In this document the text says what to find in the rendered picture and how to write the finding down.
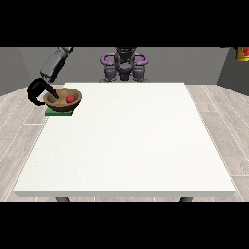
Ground grey robot trunk purple rings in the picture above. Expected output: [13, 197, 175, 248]
[99, 47, 151, 84]

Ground green square pad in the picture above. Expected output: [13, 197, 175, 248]
[44, 107, 74, 117]

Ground brown wooden bowl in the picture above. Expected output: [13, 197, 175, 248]
[43, 88, 83, 113]

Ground yellow cup with melon print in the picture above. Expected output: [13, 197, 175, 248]
[235, 47, 249, 62]

